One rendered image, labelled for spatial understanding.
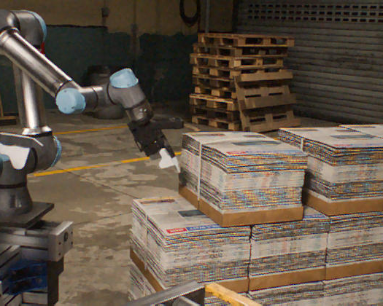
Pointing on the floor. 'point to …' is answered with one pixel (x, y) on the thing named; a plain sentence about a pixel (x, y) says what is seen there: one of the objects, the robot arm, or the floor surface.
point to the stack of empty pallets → (224, 73)
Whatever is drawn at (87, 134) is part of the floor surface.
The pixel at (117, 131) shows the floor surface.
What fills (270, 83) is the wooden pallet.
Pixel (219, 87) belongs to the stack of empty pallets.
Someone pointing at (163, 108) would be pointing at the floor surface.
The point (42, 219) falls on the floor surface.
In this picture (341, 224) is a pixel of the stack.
